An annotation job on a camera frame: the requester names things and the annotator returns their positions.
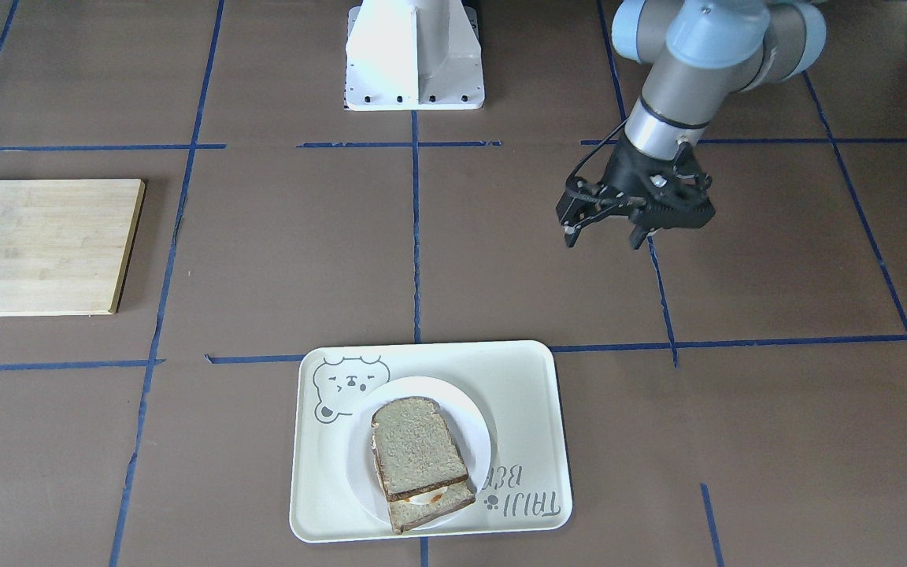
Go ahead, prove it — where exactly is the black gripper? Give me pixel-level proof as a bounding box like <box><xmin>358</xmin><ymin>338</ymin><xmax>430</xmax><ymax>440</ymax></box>
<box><xmin>557</xmin><ymin>136</ymin><xmax>687</xmax><ymax>250</ymax></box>

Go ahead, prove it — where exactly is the white round plate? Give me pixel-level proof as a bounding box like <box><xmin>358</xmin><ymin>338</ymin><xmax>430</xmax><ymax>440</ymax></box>
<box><xmin>342</xmin><ymin>376</ymin><xmax>492</xmax><ymax>535</ymax></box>

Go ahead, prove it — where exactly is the bread slice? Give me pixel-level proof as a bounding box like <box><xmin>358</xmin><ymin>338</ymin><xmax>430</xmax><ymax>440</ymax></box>
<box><xmin>371</xmin><ymin>396</ymin><xmax>468</xmax><ymax>502</ymax></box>
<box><xmin>376</xmin><ymin>458</ymin><xmax>476</xmax><ymax>535</ymax></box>

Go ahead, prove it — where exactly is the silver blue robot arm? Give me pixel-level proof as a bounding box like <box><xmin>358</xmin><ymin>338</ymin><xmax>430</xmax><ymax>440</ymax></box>
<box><xmin>557</xmin><ymin>1</ymin><xmax>827</xmax><ymax>249</ymax></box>

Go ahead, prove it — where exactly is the cream bear tray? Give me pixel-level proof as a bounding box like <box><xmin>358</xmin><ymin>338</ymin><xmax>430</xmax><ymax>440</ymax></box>
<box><xmin>289</xmin><ymin>340</ymin><xmax>575</xmax><ymax>544</ymax></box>

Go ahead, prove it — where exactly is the fried egg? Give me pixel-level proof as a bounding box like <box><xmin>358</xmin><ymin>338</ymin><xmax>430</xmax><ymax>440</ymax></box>
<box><xmin>403</xmin><ymin>485</ymin><xmax>450</xmax><ymax>506</ymax></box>

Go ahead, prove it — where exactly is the bamboo cutting board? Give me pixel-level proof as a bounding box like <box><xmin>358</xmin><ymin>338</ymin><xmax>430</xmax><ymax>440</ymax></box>
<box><xmin>0</xmin><ymin>179</ymin><xmax>146</xmax><ymax>317</ymax></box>

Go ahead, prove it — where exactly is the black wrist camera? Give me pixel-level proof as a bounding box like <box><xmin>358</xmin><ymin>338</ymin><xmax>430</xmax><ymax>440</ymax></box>
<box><xmin>645</xmin><ymin>141</ymin><xmax>716</xmax><ymax>229</ymax></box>

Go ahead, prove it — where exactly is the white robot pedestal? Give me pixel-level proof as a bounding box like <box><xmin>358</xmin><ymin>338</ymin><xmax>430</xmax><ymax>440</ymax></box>
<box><xmin>343</xmin><ymin>1</ymin><xmax>486</xmax><ymax>112</ymax></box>

